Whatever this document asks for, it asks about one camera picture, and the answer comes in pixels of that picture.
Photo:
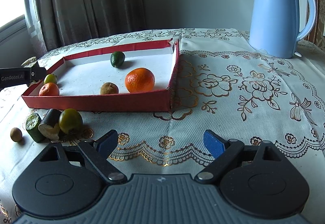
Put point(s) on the light blue electric kettle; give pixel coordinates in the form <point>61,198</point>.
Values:
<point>275,27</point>

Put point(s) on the window frame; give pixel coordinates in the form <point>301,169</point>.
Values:
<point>14,31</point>

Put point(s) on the dark sugarcane piece pale end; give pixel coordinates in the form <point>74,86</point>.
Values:
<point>29,62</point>

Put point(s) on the small dark green cucumber end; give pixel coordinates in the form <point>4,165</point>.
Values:
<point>117,59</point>

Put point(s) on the brown longan fruit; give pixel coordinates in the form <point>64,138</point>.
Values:
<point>16,134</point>
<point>109,88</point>

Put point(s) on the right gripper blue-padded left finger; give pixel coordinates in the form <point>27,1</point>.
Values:
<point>89,154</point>

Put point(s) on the large orange mandarin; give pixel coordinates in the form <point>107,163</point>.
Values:
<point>140,80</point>

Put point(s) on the white floral embroidered tablecloth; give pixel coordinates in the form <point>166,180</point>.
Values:
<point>225,86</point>

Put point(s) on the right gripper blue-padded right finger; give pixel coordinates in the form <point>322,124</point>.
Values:
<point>230,154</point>

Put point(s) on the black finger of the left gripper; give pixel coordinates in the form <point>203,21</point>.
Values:
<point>37,73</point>

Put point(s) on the small orange mandarin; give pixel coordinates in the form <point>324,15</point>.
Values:
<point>49,89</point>

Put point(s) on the large green tomato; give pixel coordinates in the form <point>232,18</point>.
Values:
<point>70,121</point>

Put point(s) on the small green tomato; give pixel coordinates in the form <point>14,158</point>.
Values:
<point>50,78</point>

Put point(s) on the green cucumber piece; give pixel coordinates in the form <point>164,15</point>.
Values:
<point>32,127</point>

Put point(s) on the red cardboard box tray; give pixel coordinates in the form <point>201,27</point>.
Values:
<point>81,75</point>

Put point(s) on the dark sugarcane piece yellow end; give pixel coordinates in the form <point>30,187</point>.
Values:
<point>49,126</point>

